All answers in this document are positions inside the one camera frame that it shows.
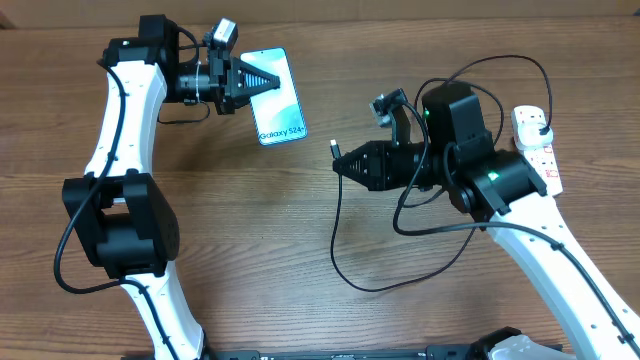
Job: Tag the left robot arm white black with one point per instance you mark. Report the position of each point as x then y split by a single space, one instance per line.
123 221

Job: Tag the Samsung Galaxy smartphone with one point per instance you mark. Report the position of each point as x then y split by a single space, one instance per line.
278 115

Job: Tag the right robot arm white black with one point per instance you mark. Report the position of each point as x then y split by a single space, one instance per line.
444 142

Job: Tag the white power strip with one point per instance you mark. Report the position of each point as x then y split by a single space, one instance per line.
542 159

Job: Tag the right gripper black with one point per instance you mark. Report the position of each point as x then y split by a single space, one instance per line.
380 177

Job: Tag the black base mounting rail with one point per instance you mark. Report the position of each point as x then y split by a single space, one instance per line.
432 352

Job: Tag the white charger adapter plug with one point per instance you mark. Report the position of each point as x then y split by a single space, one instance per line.
529 137

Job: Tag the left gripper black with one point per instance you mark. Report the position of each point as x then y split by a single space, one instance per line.
229 93

